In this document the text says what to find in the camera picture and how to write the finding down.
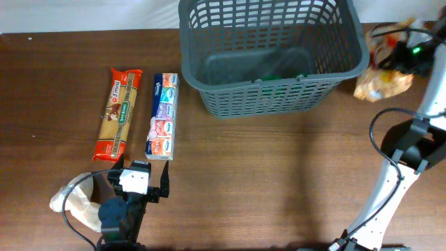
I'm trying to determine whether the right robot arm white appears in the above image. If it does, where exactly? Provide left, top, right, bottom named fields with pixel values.
left=329, top=11, right=445, bottom=250

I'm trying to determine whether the grey plastic basket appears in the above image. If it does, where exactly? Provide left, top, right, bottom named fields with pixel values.
left=178, top=0, right=369, bottom=119

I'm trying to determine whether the orange spaghetti pack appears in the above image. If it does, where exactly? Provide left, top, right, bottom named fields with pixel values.
left=92, top=68, right=143, bottom=162

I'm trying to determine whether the green bottle with label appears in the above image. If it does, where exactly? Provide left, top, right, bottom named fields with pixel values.
left=290, top=73, right=308, bottom=98

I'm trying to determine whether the orange coffee sachet bag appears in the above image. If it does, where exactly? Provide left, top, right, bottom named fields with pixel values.
left=353, top=18, right=424, bottom=102

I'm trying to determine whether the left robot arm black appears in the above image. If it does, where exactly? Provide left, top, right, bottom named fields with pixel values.
left=96, top=157, right=170, bottom=251

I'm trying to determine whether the tissue multipack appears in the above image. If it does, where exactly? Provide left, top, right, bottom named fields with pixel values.
left=145, top=73, right=179, bottom=160

